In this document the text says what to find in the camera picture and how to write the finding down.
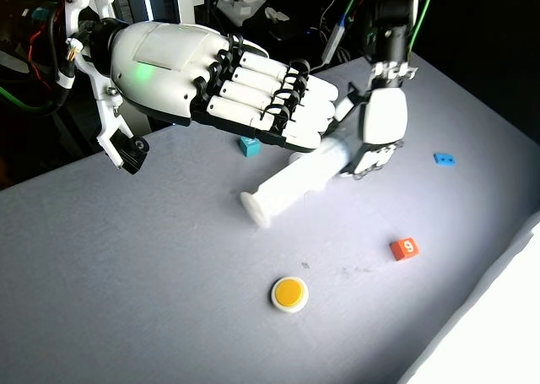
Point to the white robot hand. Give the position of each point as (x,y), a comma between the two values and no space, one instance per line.
(386,114)
(169,63)

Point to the large clear plastic syringe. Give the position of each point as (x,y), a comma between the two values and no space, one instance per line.
(291,181)

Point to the blue flat toy brick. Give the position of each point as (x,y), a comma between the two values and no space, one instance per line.
(444,159)

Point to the white plastic parts pile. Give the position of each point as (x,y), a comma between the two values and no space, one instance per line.
(240,8)

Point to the teal letter cube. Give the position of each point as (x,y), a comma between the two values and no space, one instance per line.
(250,147)

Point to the orange number cube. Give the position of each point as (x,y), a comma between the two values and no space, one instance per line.
(404,250)

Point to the grey table cloth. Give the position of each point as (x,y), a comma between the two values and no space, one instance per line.
(169,253)

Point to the yellow button with white base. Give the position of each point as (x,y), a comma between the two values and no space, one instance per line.
(289,293)

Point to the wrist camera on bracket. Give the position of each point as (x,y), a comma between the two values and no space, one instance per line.
(107,126)

